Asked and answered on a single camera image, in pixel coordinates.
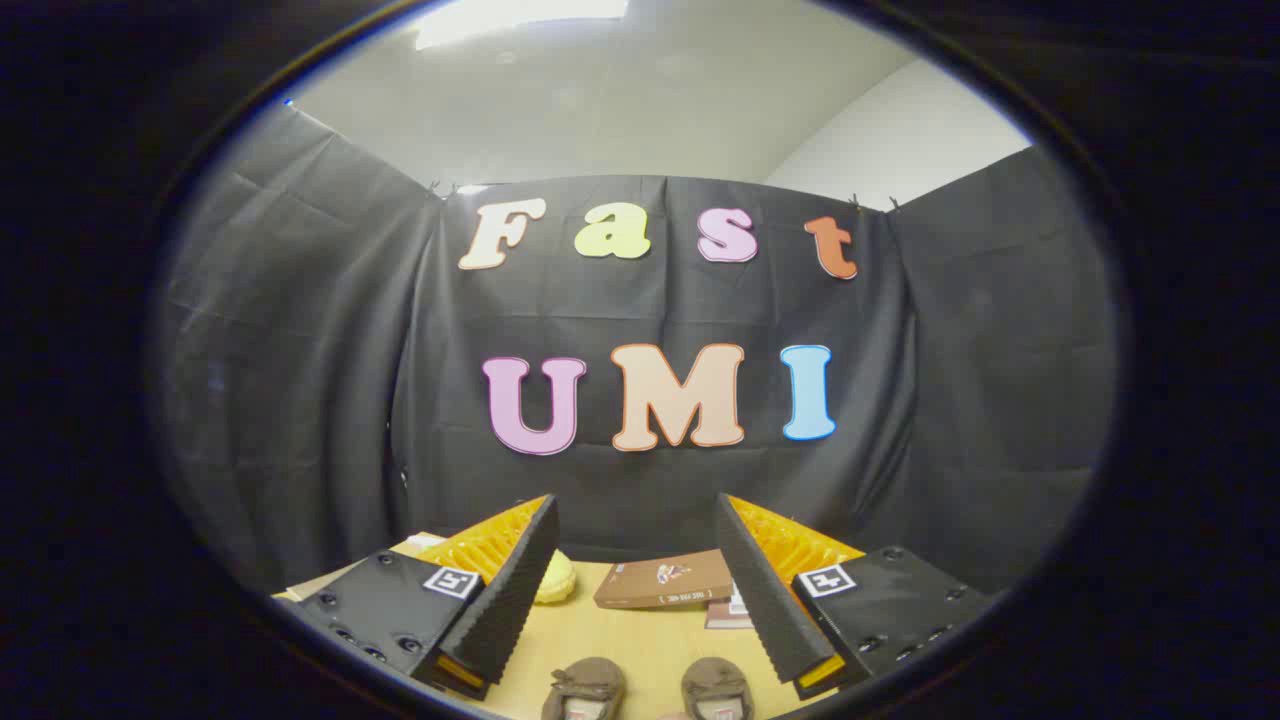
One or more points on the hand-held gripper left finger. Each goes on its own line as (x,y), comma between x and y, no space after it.
(510,600)

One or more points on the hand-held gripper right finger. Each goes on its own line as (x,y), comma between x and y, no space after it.
(760,600)

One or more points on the brown fuzzy shoe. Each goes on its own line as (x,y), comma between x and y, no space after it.
(715,680)
(585,680)

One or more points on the brown beige storage box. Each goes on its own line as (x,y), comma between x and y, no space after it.
(420,543)

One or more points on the reddish brown cover book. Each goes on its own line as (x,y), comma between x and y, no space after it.
(722,618)

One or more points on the pink plush doll yellow hat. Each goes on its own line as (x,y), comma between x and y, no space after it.
(555,580)

